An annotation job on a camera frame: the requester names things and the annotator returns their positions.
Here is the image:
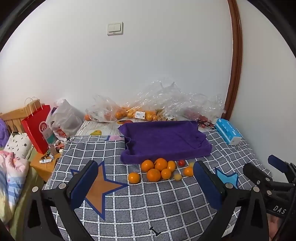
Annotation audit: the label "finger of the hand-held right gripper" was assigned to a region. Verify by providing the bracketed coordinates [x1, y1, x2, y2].
[268, 155, 296, 183]
[243, 163, 278, 193]

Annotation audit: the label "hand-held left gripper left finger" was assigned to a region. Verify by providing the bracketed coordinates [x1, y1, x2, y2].
[22, 160, 102, 241]

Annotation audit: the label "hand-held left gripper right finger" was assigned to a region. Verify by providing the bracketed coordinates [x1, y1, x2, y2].
[193, 160, 270, 241]

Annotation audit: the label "purple towel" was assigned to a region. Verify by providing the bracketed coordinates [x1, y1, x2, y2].
[118, 120, 213, 164]

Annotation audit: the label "person's right hand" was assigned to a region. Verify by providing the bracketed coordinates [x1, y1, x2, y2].
[267, 213, 286, 241]

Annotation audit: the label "orange star sticker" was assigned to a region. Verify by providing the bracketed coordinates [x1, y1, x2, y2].
[70, 161, 129, 220]

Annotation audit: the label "blue star sticker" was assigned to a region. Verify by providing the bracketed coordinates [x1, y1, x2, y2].
[215, 167, 239, 189]

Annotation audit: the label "wooden nightstand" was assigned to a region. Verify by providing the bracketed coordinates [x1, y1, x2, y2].
[30, 148, 63, 183]

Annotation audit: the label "cluster of small bottles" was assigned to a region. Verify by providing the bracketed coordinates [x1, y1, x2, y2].
[46, 138, 67, 154]

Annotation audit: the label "blue tissue pack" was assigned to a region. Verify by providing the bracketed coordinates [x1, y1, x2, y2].
[214, 118, 243, 146]

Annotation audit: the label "black eyeglasses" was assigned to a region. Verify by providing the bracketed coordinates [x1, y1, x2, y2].
[196, 118, 216, 130]

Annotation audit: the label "printed newspaper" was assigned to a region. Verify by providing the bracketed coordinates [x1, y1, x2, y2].
[75, 119, 133, 137]

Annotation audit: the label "grey checked blanket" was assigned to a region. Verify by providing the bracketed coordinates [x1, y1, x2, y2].
[46, 128, 272, 241]

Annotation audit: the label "green bedsheet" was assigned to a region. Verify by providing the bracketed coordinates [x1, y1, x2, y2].
[9, 151, 44, 241]

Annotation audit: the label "grey white plastic bag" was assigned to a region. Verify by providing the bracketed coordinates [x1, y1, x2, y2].
[46, 98, 85, 144]

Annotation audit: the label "pile of bagged cherry tomatoes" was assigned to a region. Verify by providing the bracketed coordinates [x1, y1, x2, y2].
[185, 109, 208, 128]

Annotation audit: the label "red paper shopping bag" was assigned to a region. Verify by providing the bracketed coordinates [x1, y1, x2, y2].
[21, 97, 52, 154]

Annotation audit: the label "white pillow with black print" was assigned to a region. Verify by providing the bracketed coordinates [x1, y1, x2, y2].
[4, 132, 33, 159]

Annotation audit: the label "pile of bagged mandarin oranges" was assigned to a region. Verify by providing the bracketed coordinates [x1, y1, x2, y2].
[84, 105, 162, 121]

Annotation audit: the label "large crumpled clear plastic bag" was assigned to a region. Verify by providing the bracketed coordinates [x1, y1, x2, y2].
[129, 80, 208, 121]

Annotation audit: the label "purple plush cloth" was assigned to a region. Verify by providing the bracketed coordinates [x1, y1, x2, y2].
[0, 119, 11, 149]

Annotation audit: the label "wooden headboard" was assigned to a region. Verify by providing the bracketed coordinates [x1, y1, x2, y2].
[0, 105, 29, 135]

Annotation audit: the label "brown wooden door frame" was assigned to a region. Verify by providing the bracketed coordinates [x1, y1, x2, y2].
[223, 0, 243, 121]

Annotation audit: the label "white light switch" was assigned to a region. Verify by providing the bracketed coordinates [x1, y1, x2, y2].
[107, 22, 124, 36]

